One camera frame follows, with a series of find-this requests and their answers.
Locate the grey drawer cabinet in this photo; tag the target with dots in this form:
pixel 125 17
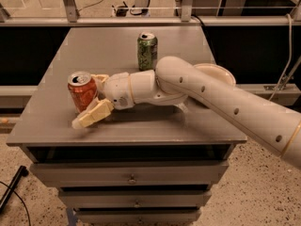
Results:
pixel 144 133

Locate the red coke can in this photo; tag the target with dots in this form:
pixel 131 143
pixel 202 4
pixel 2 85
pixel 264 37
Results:
pixel 83 89

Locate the green soda can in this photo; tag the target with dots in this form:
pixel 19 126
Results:
pixel 147 51

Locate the grey drawer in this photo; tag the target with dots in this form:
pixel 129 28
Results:
pixel 135 198
pixel 136 216
pixel 130 173

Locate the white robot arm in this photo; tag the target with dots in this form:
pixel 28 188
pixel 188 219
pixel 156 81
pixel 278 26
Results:
pixel 275 127

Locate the metal rail frame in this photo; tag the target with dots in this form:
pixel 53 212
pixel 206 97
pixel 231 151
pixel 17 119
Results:
pixel 100 12

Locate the black rod on floor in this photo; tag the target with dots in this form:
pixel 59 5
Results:
pixel 21 172

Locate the top grey drawer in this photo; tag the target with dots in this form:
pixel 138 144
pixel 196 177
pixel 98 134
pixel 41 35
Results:
pixel 130 173

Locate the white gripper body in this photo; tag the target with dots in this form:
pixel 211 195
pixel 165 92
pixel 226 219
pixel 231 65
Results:
pixel 117 89

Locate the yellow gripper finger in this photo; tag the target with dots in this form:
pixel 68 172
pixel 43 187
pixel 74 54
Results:
pixel 96 111
pixel 100 79

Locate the bottom grey drawer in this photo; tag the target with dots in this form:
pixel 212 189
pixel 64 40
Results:
pixel 136 216

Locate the middle grey drawer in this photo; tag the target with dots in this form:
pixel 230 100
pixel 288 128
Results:
pixel 135 198

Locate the white paper bowl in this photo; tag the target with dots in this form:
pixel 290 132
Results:
pixel 212 72

